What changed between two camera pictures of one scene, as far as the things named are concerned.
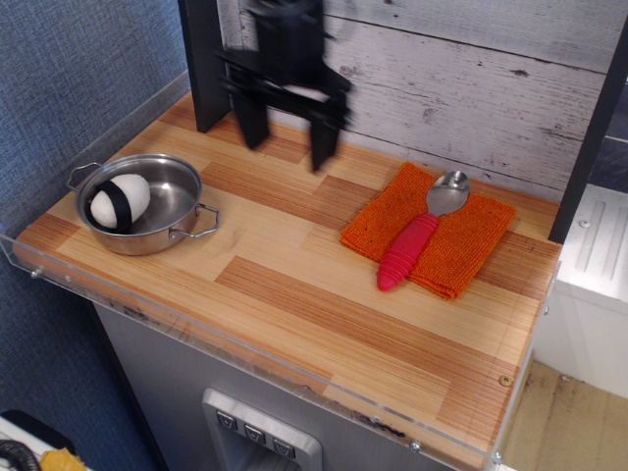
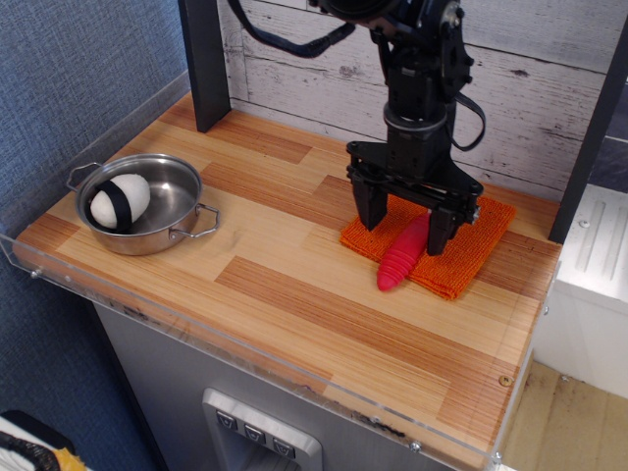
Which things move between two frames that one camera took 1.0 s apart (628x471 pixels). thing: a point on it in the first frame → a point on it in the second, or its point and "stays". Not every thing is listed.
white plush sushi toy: [116, 203] stays
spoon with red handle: [445, 193] stays
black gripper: [287, 70] → [415, 163]
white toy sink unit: [583, 335] stays
